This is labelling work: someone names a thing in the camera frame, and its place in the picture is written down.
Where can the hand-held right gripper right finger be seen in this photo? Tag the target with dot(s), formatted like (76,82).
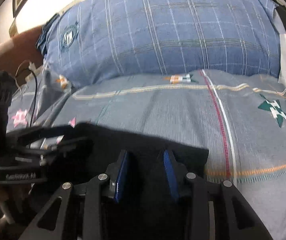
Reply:
(170,177)

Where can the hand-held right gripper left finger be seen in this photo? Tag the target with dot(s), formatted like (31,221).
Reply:
(121,175)

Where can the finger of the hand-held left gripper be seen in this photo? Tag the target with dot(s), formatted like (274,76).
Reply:
(45,131)
(65,152)

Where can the grey star-print bed sheet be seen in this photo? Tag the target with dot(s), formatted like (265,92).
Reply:
(170,110)

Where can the brown wooden headboard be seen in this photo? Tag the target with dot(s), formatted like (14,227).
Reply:
(20,50)

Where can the black pants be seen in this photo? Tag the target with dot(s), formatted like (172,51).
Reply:
(143,142)

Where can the blue plaid pillow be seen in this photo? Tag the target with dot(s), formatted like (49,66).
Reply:
(170,30)

